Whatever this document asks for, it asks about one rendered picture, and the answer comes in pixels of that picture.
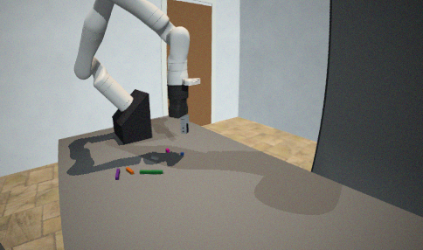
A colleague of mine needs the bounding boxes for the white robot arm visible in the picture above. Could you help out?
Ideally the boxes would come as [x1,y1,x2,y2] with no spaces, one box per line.
[74,0,190,111]

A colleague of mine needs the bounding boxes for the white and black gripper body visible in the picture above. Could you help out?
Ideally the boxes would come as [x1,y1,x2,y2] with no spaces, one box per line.
[167,70,200,118]

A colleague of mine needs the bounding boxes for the purple rod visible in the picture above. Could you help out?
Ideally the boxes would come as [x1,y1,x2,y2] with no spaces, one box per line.
[115,169,120,180]

